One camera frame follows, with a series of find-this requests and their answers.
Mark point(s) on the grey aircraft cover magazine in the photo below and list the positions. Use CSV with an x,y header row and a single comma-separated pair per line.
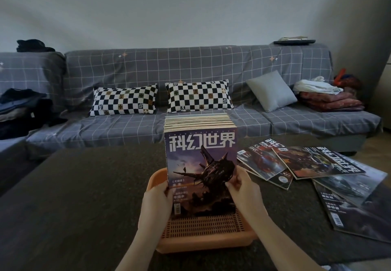
x,y
351,186

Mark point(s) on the person's left hand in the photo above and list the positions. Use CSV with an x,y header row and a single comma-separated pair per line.
x,y
155,211

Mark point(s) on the dark landscape cover magazine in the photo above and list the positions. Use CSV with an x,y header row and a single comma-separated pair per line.
x,y
360,219

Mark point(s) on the black white checkered pillow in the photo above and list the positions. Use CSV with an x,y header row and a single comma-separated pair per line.
x,y
198,96
123,100

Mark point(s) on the red vehicle cover magazine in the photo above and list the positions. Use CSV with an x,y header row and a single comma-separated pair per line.
x,y
262,161

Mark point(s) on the plain grey cushion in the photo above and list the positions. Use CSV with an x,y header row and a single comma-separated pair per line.
x,y
272,92

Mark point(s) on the white folded cloth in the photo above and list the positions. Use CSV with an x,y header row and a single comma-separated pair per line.
x,y
317,87

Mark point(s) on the round emblem cover magazine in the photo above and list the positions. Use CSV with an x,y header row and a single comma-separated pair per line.
x,y
285,183

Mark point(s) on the purple spaceship cover magazine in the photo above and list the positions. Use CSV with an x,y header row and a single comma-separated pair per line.
x,y
201,151

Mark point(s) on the dark red folded blanket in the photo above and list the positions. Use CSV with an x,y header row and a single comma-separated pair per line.
x,y
333,102

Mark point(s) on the dark stone table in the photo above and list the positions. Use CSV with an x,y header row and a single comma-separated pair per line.
x,y
76,194

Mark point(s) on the person's right hand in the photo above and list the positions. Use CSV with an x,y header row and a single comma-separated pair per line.
x,y
249,197

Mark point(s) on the thick stack of collected magazines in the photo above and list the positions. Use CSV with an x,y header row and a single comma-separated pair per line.
x,y
198,122

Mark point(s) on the grey plaid covered sofa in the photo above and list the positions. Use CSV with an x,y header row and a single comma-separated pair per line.
x,y
189,66

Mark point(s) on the orange red fabric item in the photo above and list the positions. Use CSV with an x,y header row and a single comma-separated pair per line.
x,y
348,80

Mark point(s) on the person's right forearm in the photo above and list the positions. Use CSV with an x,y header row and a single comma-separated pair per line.
x,y
287,246

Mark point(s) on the orange plastic basket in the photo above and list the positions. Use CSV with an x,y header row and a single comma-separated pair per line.
x,y
207,241

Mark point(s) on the brown robot cover magazine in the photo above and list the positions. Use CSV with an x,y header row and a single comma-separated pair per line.
x,y
311,162

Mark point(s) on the black flat tray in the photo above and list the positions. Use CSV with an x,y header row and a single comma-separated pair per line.
x,y
294,41

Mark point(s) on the heap of dark clothes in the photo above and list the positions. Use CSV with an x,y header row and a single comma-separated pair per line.
x,y
24,113

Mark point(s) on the person's left forearm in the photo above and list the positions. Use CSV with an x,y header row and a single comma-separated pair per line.
x,y
140,252

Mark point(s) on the small black garment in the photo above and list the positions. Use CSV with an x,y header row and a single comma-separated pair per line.
x,y
35,46

